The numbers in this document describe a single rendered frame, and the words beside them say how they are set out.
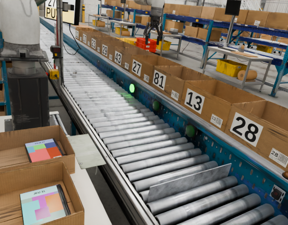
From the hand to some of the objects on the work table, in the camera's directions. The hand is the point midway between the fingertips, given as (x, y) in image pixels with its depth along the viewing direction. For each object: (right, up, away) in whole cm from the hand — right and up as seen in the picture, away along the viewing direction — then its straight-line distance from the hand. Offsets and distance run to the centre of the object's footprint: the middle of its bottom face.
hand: (152, 42), depth 195 cm
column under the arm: (-70, -67, -61) cm, 115 cm away
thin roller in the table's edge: (-57, -66, -51) cm, 102 cm away
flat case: (-41, -92, -114) cm, 152 cm away
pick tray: (-50, -94, -116) cm, 158 cm away
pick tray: (-60, -81, -90) cm, 136 cm away
